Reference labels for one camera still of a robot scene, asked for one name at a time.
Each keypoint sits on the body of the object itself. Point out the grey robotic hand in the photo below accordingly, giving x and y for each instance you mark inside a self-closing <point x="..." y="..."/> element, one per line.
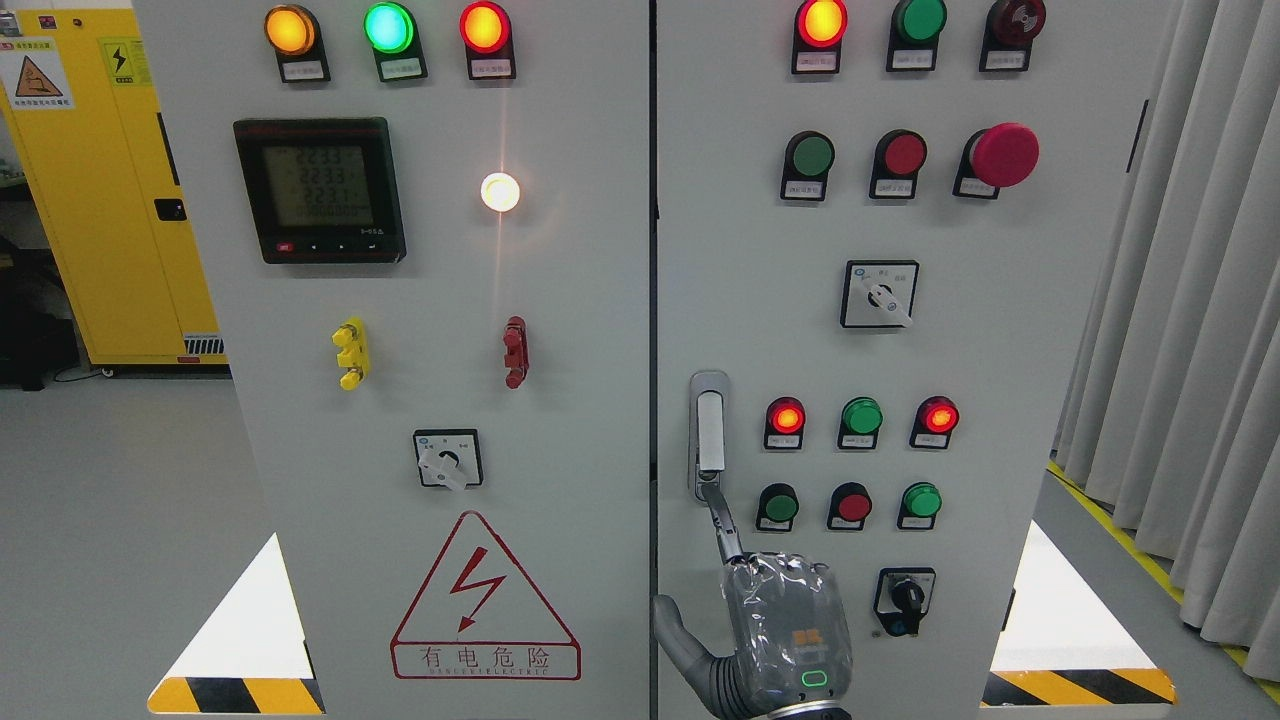
<point x="793" y="657"/>

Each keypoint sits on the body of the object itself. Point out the silver door swing handle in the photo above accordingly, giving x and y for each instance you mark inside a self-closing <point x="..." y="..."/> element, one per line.
<point x="708" y="391"/>

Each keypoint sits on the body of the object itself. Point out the right cabinet door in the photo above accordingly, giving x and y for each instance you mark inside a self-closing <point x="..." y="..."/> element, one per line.
<point x="753" y="285"/>

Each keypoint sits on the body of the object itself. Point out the cabinet door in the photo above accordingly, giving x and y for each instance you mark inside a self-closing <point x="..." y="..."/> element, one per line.
<point x="565" y="455"/>
<point x="753" y="285"/>

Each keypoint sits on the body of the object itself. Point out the left cabinet door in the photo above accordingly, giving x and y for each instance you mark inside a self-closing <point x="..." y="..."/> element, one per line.
<point x="565" y="455"/>

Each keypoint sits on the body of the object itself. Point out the green push button lower left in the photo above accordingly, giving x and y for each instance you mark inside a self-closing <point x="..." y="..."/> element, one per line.
<point x="777" y="508"/>

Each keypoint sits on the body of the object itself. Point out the green push button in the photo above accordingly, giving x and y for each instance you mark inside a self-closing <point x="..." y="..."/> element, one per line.
<point x="919" y="507"/>
<point x="777" y="508"/>
<point x="807" y="160"/>

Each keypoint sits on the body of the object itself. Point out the red push button lower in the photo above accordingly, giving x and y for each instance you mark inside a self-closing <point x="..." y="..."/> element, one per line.
<point x="849" y="507"/>

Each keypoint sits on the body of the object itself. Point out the red push button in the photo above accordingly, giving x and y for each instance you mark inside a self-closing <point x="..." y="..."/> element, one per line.
<point x="900" y="154"/>
<point x="849" y="507"/>

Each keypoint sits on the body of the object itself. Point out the green push button lower right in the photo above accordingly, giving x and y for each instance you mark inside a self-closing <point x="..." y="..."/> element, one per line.
<point x="919" y="507"/>

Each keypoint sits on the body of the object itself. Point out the red lit lamp middle left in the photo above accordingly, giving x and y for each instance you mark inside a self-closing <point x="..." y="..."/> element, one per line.
<point x="784" y="425"/>

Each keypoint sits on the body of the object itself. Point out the red lit lamp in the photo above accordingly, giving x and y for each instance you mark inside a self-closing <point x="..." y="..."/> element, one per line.
<point x="935" y="421"/>
<point x="784" y="425"/>

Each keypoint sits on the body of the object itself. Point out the green lamp middle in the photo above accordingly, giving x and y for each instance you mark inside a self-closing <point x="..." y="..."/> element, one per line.
<point x="859" y="424"/>

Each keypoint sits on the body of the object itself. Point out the right striped base foot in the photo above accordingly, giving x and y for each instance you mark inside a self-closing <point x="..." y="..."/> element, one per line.
<point x="1063" y="655"/>

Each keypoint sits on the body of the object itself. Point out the striped base foot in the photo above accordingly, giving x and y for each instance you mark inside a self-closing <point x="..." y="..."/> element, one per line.
<point x="1063" y="655"/>
<point x="250" y="656"/>

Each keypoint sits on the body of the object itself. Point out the red lit lamp middle right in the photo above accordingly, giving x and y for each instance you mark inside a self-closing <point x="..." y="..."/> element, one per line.
<point x="935" y="421"/>

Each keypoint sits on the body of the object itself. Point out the red electric warning sign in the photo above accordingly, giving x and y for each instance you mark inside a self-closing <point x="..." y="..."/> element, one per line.
<point x="479" y="616"/>

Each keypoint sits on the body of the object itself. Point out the red terminal connector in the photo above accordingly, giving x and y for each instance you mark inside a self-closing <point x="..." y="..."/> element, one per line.
<point x="516" y="359"/>

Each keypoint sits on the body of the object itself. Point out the grey curtain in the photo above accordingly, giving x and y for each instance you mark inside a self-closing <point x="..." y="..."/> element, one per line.
<point x="1173" y="412"/>

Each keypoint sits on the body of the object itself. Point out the green push button upper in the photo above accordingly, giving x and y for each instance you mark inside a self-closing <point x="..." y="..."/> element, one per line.
<point x="807" y="160"/>

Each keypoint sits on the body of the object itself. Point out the red push button upper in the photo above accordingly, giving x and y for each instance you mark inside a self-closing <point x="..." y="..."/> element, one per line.
<point x="900" y="154"/>

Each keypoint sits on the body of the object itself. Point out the left striped base foot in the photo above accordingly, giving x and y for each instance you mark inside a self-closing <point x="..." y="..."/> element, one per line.
<point x="250" y="656"/>

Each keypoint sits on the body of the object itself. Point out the red emergency stop button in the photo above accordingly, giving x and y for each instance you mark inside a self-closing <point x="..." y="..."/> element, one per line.
<point x="995" y="158"/>

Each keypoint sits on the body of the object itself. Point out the yellow terminal connector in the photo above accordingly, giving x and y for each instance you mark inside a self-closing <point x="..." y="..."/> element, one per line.
<point x="353" y="352"/>

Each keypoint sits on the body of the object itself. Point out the white glowing indicator lamp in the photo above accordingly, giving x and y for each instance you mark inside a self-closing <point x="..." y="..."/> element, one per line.
<point x="500" y="192"/>

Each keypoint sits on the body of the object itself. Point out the red indicator lamp top right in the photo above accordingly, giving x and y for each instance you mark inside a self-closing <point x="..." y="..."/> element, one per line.
<point x="819" y="29"/>

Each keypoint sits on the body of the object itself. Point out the red indicator lamp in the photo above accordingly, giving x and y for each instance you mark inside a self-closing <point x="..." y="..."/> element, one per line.
<point x="819" y="29"/>
<point x="486" y="31"/>

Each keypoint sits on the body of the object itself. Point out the green indicator lamp top right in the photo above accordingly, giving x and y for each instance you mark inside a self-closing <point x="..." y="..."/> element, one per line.
<point x="915" y="29"/>

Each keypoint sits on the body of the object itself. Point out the green indicator lamp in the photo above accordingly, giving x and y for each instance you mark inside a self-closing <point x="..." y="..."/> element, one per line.
<point x="915" y="29"/>
<point x="395" y="42"/>

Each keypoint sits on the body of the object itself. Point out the black digital power meter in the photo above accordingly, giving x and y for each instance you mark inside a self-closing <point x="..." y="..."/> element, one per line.
<point x="322" y="191"/>

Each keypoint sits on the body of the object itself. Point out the dark red buzzer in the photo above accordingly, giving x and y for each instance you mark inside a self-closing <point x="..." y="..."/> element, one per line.
<point x="1009" y="32"/>

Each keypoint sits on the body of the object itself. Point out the red indicator lamp top left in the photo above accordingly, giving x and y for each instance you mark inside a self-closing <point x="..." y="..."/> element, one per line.
<point x="486" y="31"/>

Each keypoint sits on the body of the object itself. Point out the green indicator lamp top left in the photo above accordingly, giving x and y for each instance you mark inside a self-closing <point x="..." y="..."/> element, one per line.
<point x="395" y="42"/>

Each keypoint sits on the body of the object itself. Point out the orange indicator lamp top left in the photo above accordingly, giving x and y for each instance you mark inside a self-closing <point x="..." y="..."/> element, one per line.
<point x="297" y="41"/>

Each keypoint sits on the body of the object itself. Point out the yellow safety cabinet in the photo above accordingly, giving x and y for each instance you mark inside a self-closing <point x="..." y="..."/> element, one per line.
<point x="80" y="101"/>

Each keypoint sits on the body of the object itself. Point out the black key selector switch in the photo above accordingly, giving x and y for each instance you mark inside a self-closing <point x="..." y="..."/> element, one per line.
<point x="903" y="598"/>

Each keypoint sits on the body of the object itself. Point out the right door upper rotary switch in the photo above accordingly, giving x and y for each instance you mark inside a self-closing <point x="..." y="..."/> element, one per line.
<point x="879" y="294"/>

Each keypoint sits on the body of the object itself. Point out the door rotary switch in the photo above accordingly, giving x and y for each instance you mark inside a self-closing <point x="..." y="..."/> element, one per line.
<point x="879" y="294"/>
<point x="448" y="458"/>

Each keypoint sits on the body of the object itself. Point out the left door rotary switch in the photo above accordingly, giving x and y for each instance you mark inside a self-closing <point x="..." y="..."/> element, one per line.
<point x="448" y="458"/>

